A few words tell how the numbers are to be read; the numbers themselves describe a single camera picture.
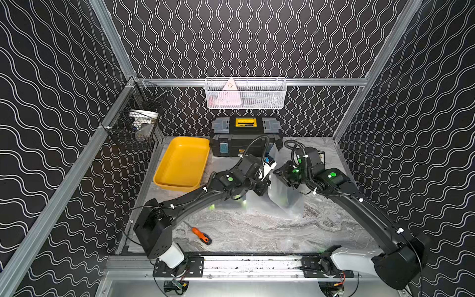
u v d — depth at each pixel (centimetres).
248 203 90
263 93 103
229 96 88
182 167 103
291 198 92
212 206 88
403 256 38
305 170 57
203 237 80
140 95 99
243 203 90
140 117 80
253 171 61
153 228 42
